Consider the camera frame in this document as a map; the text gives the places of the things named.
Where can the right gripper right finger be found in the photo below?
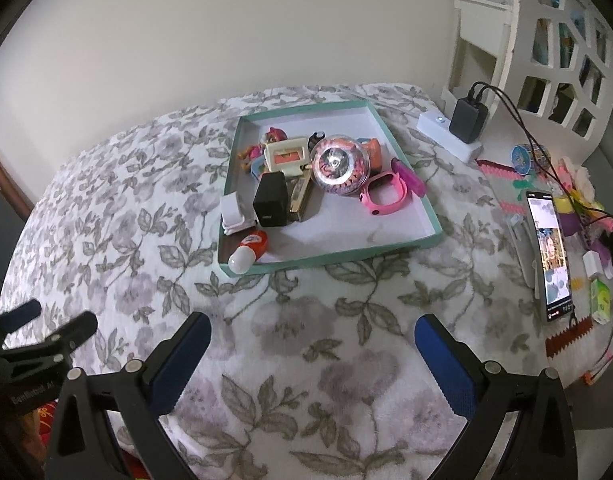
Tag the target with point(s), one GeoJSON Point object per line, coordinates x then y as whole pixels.
{"type": "Point", "coordinates": [542, 444]}

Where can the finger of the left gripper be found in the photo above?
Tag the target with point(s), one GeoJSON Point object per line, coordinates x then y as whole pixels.
{"type": "Point", "coordinates": [14, 319]}
{"type": "Point", "coordinates": [57, 348]}

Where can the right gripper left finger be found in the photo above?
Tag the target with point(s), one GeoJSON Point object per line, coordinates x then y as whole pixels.
{"type": "Point", "coordinates": [83, 445]}

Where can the red bottle white cap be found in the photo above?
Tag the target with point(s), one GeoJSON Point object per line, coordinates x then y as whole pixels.
{"type": "Point", "coordinates": [250, 249]}

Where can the black power adapter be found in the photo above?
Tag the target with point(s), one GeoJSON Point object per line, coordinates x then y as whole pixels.
{"type": "Point", "coordinates": [271, 201]}

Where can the brown pup toy figure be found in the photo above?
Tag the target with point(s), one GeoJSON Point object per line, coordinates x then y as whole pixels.
{"type": "Point", "coordinates": [254, 151]}

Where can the gold patterned lighter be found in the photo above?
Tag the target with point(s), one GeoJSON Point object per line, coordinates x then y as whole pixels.
{"type": "Point", "coordinates": [299, 197]}

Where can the cream plastic bracket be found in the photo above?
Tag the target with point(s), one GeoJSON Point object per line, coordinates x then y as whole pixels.
{"type": "Point", "coordinates": [289, 156]}

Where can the pink wristband watch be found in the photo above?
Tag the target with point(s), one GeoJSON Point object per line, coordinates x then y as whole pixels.
{"type": "Point", "coordinates": [384, 194]}

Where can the black toy car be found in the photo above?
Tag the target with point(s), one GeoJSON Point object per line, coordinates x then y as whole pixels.
{"type": "Point", "coordinates": [315, 138]}

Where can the round tin hairbands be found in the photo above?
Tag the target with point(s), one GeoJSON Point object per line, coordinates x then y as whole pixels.
{"type": "Point", "coordinates": [340, 165]}

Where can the white smartwatch band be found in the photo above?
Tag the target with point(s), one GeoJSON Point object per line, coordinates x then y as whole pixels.
{"type": "Point", "coordinates": [236, 215]}

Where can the coral blue toy knife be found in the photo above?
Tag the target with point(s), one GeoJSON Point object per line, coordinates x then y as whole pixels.
{"type": "Point", "coordinates": [257, 167]}

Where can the purple lighter case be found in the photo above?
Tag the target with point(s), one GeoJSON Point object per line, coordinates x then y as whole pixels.
{"type": "Point", "coordinates": [408, 176]}

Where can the green small carton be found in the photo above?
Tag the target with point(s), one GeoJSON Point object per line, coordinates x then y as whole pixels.
{"type": "Point", "coordinates": [600, 301]}

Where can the white small cube box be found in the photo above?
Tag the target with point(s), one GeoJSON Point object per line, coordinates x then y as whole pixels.
{"type": "Point", "coordinates": [592, 263]}

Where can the smartphone with lit screen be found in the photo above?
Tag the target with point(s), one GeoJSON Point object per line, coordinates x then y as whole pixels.
{"type": "Point", "coordinates": [552, 277]}

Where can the floral fleece blanket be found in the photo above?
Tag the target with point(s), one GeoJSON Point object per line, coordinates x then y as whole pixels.
{"type": "Point", "coordinates": [311, 373]}

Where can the blue round tape roll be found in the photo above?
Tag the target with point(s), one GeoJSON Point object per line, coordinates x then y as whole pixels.
{"type": "Point", "coordinates": [522, 160]}

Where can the white shelf unit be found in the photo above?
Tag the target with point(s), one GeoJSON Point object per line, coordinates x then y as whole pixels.
{"type": "Point", "coordinates": [553, 58]}

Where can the black charger with cable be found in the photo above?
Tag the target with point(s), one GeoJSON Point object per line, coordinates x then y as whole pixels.
{"type": "Point", "coordinates": [470, 114]}

